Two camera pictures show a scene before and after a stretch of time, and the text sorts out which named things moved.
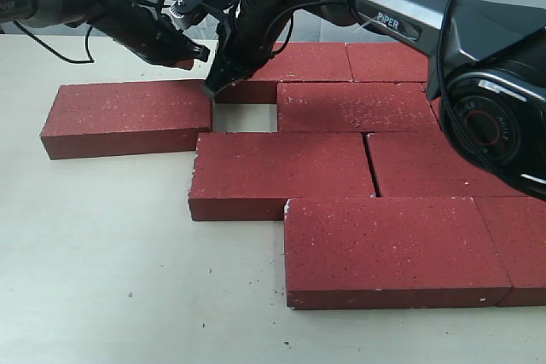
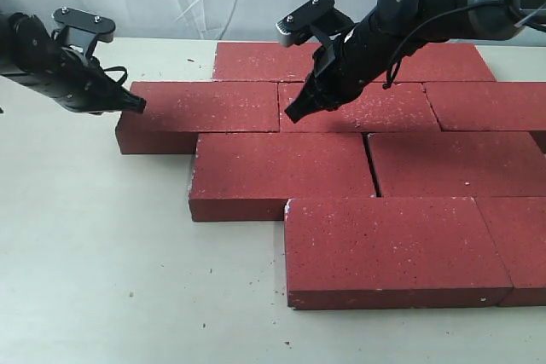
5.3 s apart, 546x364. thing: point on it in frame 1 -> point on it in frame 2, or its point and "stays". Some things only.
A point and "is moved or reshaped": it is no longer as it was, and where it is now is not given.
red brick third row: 423,164 stays
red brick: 517,226 stays
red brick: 250,176 stays
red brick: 355,106 stays
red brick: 390,253 stays
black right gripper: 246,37 -> 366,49
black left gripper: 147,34 -> 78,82
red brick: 112,118 is moved or reshaped
